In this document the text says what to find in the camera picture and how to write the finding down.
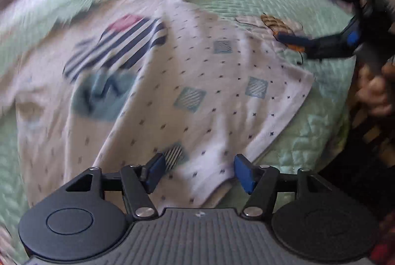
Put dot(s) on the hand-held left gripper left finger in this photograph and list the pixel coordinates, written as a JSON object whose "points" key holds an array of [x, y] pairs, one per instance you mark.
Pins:
{"points": [[154, 171]]}

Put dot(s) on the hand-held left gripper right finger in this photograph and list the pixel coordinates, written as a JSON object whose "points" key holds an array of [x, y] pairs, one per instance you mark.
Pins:
{"points": [[243, 174]]}

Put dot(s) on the white printed shirt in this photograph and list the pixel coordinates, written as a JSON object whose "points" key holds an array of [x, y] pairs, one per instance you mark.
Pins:
{"points": [[200, 83]]}

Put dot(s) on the person's right hand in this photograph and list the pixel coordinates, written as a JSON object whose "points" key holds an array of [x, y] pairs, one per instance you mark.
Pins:
{"points": [[376, 92]]}

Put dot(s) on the green quilted bee bedspread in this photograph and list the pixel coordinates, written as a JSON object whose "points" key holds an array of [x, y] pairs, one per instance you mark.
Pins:
{"points": [[321, 116]]}

